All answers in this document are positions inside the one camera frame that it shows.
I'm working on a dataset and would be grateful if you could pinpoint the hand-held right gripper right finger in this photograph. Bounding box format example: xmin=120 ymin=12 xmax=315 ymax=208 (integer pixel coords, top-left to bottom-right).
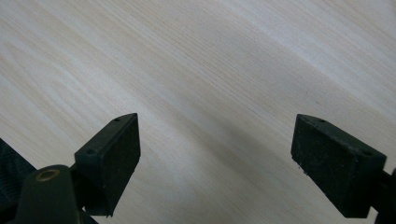
xmin=290 ymin=113 xmax=388 ymax=219

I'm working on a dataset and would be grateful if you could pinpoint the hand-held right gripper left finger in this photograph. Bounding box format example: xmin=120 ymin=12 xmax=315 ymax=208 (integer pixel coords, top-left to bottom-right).
xmin=74 ymin=112 xmax=142 ymax=217

